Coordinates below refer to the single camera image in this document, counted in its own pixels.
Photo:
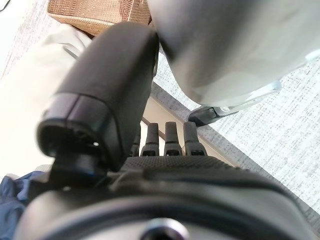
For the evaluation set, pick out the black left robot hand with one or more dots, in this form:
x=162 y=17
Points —
x=105 y=82

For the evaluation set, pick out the dark blue garment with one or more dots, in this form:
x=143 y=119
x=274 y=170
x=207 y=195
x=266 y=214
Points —
x=10 y=200

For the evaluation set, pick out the bed with beige cover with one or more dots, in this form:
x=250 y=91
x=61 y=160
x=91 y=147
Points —
x=37 y=82

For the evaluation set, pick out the brown wicker basket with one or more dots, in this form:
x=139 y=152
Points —
x=87 y=12

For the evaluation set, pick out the black robot foot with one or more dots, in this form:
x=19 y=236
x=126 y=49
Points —
x=201 y=118

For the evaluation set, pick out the grey patterned rug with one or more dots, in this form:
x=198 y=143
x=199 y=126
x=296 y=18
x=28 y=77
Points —
x=275 y=125

